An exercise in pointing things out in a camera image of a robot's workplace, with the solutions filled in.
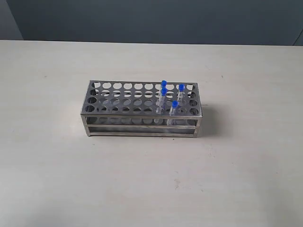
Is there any stainless steel test tube rack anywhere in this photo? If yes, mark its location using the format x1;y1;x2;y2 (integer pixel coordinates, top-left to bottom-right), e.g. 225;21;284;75
80;80;203;138

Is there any blue-capped tube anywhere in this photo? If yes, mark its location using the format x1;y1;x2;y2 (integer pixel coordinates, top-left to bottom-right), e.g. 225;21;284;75
159;80;167;98
178;84;185;105
156;87;167;115
167;100;178;126

